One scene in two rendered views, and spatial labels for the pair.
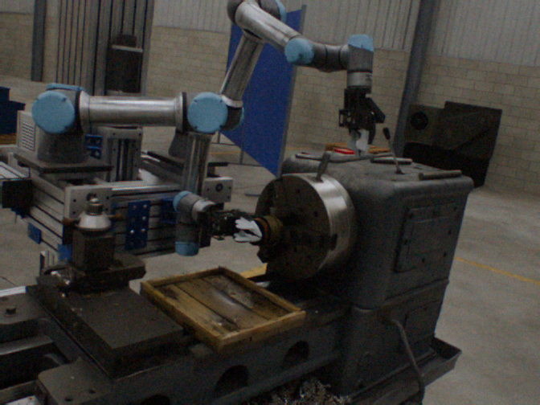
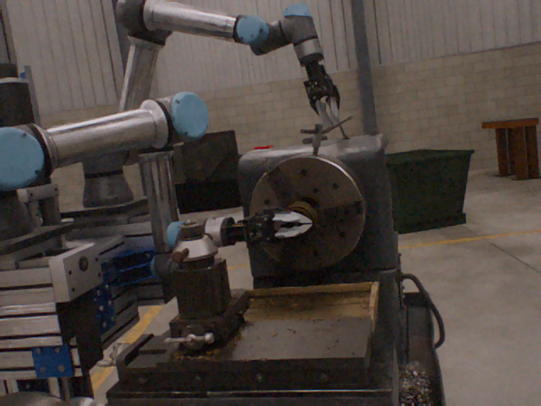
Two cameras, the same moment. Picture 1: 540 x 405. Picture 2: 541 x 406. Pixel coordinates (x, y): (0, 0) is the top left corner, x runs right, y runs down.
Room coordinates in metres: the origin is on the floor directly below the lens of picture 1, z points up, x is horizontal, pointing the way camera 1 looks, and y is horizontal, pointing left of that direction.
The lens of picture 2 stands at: (0.28, 0.70, 1.30)
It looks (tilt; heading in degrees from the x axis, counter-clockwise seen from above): 7 degrees down; 331
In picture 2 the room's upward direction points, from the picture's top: 8 degrees counter-clockwise
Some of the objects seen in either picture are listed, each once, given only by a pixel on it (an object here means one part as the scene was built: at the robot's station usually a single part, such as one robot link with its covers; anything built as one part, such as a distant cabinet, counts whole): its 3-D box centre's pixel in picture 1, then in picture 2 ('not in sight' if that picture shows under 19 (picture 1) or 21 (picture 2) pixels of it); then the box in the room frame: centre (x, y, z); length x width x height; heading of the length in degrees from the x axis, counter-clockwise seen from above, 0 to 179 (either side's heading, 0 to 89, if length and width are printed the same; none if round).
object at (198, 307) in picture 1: (221, 303); (298, 313); (1.32, 0.10, 0.89); 0.36 x 0.30 x 0.04; 46
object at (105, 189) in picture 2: (189, 143); (106, 187); (1.95, 0.35, 1.21); 0.15 x 0.15 x 0.10
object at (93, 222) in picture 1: (93, 218); (193, 247); (1.12, 0.40, 1.13); 0.08 x 0.08 x 0.03
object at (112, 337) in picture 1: (100, 305); (243, 352); (1.08, 0.36, 0.95); 0.43 x 0.17 x 0.05; 46
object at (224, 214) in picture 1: (220, 221); (249, 230); (1.43, 0.14, 1.08); 0.12 x 0.09 x 0.08; 45
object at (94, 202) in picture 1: (94, 205); (190, 227); (1.12, 0.40, 1.17); 0.04 x 0.04 x 0.03
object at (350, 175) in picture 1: (371, 218); (324, 197); (1.82, -0.36, 1.06); 0.59 x 0.48 x 0.39; 136
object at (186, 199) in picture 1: (191, 206); (191, 236); (1.55, 0.25, 1.08); 0.11 x 0.08 x 0.09; 45
